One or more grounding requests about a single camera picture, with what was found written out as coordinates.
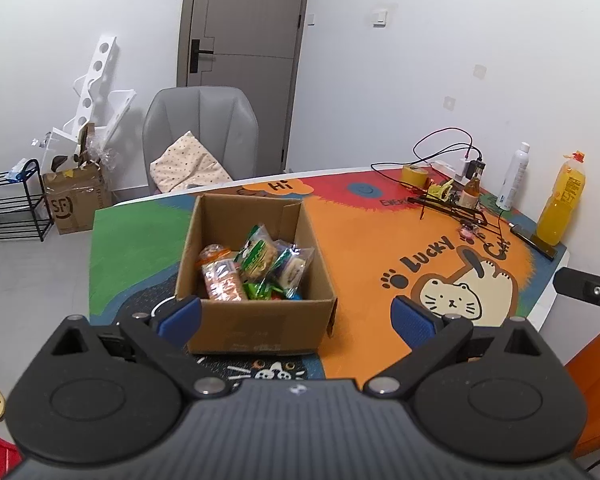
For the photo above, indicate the orange stool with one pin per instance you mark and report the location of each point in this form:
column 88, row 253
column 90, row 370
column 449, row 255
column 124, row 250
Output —
column 595, row 390

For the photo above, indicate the yellow plastic bag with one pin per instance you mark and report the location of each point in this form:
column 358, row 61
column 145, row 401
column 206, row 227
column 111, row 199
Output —
column 441, row 191

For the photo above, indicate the blue snack packet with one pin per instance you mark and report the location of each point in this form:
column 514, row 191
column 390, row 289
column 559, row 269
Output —
column 295, row 296

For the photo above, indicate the cartoon cat table mat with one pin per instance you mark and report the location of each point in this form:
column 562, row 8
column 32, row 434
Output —
column 360, row 240

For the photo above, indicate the black phone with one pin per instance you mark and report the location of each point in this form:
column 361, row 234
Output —
column 532, row 241

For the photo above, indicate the black charger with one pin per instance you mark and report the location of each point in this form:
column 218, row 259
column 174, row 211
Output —
column 477, row 168

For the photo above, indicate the black clothes hanger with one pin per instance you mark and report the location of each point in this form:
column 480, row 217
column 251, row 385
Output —
column 455, row 210

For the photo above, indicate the brown glass bottle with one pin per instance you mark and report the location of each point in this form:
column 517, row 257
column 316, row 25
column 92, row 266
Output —
column 470, row 195

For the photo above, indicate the cardboard box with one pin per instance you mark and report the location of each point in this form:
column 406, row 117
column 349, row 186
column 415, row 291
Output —
column 260, row 325

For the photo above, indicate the white wall plate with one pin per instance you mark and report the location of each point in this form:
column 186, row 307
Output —
column 449, row 102
column 479, row 71

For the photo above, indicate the orange juice bottle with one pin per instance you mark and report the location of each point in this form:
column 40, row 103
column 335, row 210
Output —
column 560, row 205

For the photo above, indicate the white power strip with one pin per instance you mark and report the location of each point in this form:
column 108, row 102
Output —
column 447, row 170

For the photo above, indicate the yellow tape roll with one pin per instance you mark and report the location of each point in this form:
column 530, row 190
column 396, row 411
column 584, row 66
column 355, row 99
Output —
column 414, row 176

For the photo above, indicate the cream dotted cushion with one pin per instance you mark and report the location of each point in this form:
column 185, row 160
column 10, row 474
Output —
column 190, row 165

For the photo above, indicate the grey door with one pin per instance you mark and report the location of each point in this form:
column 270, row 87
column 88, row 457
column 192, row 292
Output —
column 250, row 35

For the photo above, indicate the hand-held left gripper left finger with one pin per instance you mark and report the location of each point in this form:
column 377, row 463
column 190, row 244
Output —
column 180, row 317

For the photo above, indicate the white rack with holes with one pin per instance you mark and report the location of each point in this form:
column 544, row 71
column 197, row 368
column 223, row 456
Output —
column 97, row 85

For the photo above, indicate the white light switch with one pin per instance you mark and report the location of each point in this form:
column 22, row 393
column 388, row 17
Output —
column 380, row 16

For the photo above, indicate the green label cracker packet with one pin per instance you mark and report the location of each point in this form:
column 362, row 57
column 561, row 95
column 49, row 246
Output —
column 257, row 255

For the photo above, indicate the green snack packet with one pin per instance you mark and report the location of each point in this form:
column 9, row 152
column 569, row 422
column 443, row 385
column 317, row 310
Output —
column 257, row 291

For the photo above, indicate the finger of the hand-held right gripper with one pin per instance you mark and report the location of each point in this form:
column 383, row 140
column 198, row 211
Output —
column 592, row 287

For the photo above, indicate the grey chair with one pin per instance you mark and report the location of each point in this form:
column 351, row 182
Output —
column 200, row 120

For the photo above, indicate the brown shipping box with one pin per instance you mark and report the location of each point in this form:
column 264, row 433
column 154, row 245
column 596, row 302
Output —
column 77, row 205

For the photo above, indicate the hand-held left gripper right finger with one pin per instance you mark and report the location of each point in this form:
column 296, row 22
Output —
column 412, row 322

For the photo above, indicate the black shoe rack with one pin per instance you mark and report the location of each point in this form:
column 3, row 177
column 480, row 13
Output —
column 10, row 210

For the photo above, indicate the white spray bottle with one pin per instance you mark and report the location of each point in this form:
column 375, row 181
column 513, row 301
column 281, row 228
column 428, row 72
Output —
column 512, row 180

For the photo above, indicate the orange cracker packet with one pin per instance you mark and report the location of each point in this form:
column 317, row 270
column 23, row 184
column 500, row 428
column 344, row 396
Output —
column 222, row 277

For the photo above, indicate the blue and white packet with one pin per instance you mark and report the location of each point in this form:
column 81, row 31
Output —
column 20, row 172

